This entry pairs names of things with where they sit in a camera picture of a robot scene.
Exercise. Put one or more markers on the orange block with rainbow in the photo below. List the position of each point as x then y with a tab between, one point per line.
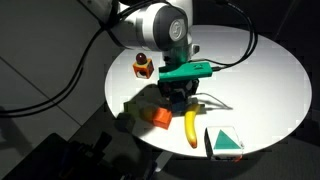
142	69

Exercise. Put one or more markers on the white cube with teal triangle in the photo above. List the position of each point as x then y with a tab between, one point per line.
225	140

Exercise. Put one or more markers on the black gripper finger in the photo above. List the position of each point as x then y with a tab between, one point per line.
170	100
189	99

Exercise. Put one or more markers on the dark red ball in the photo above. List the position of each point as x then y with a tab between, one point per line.
141	58

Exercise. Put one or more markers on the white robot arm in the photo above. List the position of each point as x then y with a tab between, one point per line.
156	26

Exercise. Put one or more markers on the black equipment stand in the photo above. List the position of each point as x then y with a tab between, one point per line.
66	160

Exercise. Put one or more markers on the white table leg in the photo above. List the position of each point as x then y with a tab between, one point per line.
163	161

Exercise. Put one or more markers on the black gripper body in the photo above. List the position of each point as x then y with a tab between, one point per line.
178	87

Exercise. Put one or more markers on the yellow banana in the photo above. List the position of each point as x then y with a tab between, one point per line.
191	125

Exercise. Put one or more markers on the lime green block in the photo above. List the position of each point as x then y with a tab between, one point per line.
132	108

